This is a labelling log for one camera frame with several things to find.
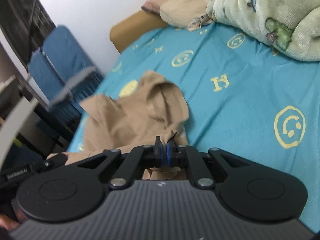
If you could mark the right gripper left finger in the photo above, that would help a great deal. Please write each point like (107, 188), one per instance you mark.
(113, 170)

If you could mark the dark window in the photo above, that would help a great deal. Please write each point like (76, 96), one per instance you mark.
(25, 25)

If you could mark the green fleece blanket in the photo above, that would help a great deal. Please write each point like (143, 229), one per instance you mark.
(290, 26)

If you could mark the white dark desk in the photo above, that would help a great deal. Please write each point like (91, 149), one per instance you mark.
(26, 122)

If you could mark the blue covered chair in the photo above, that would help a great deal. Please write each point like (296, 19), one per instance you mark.
(65, 74)

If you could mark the beige patchwork pillow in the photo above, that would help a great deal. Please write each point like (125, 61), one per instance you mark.
(184, 14)

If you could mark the tan khaki garment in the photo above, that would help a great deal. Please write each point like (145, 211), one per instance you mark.
(156, 108)

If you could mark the teal patterned bed sheet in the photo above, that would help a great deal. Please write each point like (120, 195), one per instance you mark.
(243, 97)

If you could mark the mustard yellow headboard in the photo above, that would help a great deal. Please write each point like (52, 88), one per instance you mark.
(130, 29)

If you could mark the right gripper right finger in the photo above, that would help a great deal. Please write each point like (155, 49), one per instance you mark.
(204, 170)

